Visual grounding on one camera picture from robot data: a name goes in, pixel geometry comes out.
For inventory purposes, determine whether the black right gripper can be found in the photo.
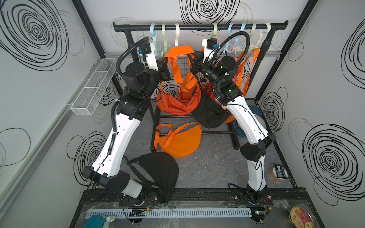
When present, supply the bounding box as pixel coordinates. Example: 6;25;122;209
189;49;223;90

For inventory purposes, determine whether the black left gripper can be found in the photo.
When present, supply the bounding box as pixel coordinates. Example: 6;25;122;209
139;56;169;103

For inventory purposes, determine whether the red-orange strap sling bag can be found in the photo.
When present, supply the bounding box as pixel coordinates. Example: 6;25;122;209
157;45;202;116

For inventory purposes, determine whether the orange crescent shoulder bag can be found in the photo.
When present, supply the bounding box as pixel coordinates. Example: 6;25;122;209
225;47;260;124

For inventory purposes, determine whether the black crescent shoulder bag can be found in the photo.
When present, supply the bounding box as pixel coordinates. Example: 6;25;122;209
191;79;234;128

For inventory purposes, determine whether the pink backpack bag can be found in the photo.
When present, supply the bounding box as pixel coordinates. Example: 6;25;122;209
202;48;242;104

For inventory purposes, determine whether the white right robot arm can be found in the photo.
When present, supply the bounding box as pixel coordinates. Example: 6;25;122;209
189;51;276;204

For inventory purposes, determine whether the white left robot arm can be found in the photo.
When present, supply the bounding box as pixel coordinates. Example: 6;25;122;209
82;58;171;198

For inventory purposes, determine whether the middle white hook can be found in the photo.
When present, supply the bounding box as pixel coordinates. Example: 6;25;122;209
175;23;180;47

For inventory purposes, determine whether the middle light green hook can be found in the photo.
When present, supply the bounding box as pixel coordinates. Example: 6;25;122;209
210;22;218;38

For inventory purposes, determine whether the leftmost light blue hook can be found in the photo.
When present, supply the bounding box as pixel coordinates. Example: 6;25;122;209
149;23;161;58

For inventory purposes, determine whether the left light green hook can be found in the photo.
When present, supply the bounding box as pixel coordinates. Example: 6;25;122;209
160;24;170;57

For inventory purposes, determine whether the light blue swivel hook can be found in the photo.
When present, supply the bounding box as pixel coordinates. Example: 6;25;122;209
233;22;248;52

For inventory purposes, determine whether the light green swivel hook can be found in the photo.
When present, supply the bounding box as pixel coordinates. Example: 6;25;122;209
248;23;257;52

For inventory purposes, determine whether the white swivel hook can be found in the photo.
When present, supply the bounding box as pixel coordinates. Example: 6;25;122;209
254;22;271;49

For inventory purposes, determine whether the dark grey clothes rack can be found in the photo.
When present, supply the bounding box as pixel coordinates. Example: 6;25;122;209
112;21;289;153

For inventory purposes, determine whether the teal tray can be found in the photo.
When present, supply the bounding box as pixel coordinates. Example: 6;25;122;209
234;105;263;128

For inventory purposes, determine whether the white plate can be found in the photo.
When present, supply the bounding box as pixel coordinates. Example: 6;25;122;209
236;114;267;137

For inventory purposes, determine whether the teal round lid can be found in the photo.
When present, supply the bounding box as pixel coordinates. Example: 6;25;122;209
83;215;116;228

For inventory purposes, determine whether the round printed tin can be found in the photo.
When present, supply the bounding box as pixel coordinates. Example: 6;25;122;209
287;206;314;228

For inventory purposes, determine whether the black wire basket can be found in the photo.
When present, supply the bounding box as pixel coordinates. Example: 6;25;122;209
168;56;191;82

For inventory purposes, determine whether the black corrugated left cable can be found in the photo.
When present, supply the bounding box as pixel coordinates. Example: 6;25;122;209
115;36;150;76

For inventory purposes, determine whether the black corrugated cable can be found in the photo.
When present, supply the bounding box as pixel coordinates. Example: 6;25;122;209
115;36;150;76
212;30;251;99

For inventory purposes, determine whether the black corrugated right cable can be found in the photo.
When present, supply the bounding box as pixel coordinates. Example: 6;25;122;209
212;30;251;99

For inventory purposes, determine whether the aluminium wall rail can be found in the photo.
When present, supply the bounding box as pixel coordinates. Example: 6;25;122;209
105;50;281;59

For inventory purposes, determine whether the white wire basket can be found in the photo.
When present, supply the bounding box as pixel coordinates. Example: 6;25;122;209
70;58;117;116

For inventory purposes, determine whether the black orange strap bag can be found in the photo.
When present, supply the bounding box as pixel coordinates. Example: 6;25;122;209
124;152;179;203

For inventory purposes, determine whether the black corner frame post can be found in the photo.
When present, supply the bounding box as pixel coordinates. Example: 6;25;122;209
72;0;123;106

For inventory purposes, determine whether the right black frame post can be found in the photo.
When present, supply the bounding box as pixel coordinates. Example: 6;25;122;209
255;0;319;102

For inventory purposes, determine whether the white slotted cable duct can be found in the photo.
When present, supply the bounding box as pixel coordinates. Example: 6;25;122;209
85;208;252;219

